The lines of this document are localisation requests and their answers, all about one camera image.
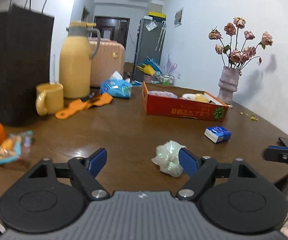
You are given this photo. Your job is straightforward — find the blue tissue packet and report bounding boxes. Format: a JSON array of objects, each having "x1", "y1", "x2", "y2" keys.
[{"x1": 204, "y1": 126, "x2": 232, "y2": 144}]

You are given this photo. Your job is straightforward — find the white and yellow plush toy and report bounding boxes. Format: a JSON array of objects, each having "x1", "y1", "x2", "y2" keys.
[{"x1": 181, "y1": 93, "x2": 210, "y2": 103}]

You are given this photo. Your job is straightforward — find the lilac fluffy headband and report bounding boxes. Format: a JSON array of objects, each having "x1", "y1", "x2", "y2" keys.
[{"x1": 149, "y1": 90, "x2": 178, "y2": 99}]

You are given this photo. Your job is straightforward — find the snack packet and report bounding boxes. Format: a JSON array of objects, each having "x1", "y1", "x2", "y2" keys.
[{"x1": 0, "y1": 131, "x2": 34, "y2": 165}]

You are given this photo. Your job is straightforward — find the red cardboard box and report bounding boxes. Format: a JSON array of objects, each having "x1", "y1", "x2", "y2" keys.
[{"x1": 142, "y1": 82, "x2": 228, "y2": 122}]

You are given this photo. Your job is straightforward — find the yellow ceramic mug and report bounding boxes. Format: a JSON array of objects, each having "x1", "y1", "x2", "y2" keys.
[{"x1": 36, "y1": 83, "x2": 64, "y2": 116}]

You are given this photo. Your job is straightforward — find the pink textured vase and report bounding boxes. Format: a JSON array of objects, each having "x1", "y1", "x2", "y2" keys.
[{"x1": 218, "y1": 66, "x2": 240, "y2": 105}]

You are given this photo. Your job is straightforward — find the blue tissue pack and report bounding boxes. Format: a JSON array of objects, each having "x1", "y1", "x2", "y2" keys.
[{"x1": 100, "y1": 71, "x2": 132, "y2": 99}]

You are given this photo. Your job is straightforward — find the yellow watering can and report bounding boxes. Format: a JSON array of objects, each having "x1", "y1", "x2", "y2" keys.
[{"x1": 136, "y1": 64, "x2": 155, "y2": 76}]

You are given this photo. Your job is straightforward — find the dried pink rose bouquet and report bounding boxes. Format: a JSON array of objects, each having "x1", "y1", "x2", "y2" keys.
[{"x1": 208, "y1": 17, "x2": 273, "y2": 72}]

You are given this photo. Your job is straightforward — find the pink hard-shell suitcase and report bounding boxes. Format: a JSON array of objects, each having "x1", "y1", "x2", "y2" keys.
[{"x1": 90, "y1": 38, "x2": 125, "y2": 87}]

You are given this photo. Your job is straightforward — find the yellow thermos jug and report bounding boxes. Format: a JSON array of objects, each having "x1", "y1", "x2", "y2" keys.
[{"x1": 59, "y1": 21, "x2": 101, "y2": 99}]

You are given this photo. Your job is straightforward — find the grey refrigerator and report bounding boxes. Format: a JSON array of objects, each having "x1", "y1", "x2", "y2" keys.
[{"x1": 133, "y1": 17, "x2": 166, "y2": 82}]

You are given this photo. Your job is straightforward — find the dark brown entrance door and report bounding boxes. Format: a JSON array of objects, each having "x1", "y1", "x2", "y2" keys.
[{"x1": 94, "y1": 16, "x2": 130, "y2": 48}]

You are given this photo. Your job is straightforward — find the black paper shopping bag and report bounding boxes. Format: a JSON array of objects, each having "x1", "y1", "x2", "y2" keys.
[{"x1": 0, "y1": 3, "x2": 54, "y2": 126}]

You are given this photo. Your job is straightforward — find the yellow box on refrigerator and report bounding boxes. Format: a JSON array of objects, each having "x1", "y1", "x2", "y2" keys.
[{"x1": 148, "y1": 11, "x2": 166, "y2": 18}]

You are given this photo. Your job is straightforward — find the wall picture frame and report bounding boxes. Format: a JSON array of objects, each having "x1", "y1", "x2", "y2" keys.
[{"x1": 174, "y1": 8, "x2": 184, "y2": 28}]

